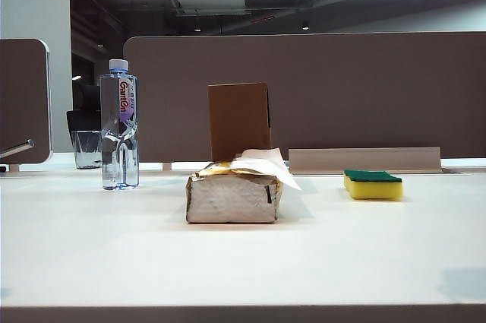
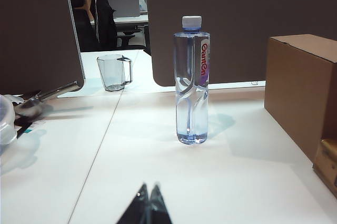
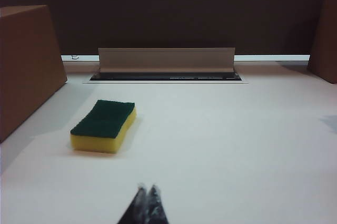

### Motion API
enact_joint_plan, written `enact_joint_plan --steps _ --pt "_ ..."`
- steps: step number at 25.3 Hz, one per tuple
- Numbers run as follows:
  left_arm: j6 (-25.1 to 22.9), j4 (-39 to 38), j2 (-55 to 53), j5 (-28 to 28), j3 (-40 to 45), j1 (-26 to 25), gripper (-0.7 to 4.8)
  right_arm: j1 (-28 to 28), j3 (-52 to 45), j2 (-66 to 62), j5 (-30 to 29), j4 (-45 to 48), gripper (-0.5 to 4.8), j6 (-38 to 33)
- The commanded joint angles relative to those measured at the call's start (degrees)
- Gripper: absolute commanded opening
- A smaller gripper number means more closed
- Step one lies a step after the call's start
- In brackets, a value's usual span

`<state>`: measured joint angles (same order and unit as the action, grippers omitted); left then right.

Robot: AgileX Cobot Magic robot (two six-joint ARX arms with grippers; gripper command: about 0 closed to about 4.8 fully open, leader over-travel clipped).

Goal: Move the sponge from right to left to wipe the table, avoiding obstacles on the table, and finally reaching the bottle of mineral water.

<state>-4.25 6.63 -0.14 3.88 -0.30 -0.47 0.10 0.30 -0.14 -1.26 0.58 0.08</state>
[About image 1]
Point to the yellow sponge with green scourer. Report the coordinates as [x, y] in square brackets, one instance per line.
[374, 189]

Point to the small brown desk partition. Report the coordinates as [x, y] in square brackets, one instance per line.
[23, 91]

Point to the clear plastic water bottle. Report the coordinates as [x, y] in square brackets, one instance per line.
[119, 148]

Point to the black office chair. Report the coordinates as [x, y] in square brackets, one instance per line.
[85, 116]

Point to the clear glass mug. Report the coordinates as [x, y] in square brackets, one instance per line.
[85, 150]

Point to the silver metal bar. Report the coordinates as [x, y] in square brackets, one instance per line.
[19, 148]

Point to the large brown desk partition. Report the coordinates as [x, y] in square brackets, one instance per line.
[341, 91]

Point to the brown cardboard box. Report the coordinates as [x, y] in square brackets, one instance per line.
[239, 121]

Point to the gold tissue pack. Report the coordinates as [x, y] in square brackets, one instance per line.
[231, 201]

